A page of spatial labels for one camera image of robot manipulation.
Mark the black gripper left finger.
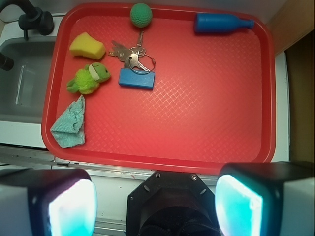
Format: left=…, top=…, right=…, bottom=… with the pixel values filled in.
left=0, top=169, right=97, bottom=236

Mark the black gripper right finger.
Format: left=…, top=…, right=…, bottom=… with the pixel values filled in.
left=215, top=161, right=315, bottom=236

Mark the light blue folded cloth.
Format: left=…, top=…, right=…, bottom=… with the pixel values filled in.
left=50, top=95, right=85, bottom=148

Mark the grey sink basin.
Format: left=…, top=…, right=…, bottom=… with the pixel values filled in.
left=0, top=36, right=56, bottom=123

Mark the green plush frog toy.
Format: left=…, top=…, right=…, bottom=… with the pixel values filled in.
left=66, top=62, right=111, bottom=95

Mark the red plastic tray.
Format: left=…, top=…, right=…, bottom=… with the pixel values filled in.
left=41, top=3, right=276, bottom=175

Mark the blue wooden block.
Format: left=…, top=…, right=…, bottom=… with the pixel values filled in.
left=119, top=68, right=155, bottom=90

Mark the yellow sponge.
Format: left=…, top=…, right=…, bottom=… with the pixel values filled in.
left=69, top=32, right=106, bottom=60

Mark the silver key bunch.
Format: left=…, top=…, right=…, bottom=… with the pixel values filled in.
left=109, top=30, right=156, bottom=75

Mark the black faucet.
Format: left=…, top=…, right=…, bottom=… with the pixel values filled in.
left=0, top=0, right=55, bottom=72

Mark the blue plastic bottle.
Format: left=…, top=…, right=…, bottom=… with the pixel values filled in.
left=194, top=13, right=254, bottom=33

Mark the green knitted ball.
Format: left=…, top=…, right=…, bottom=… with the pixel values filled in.
left=130, top=3, right=153, bottom=28

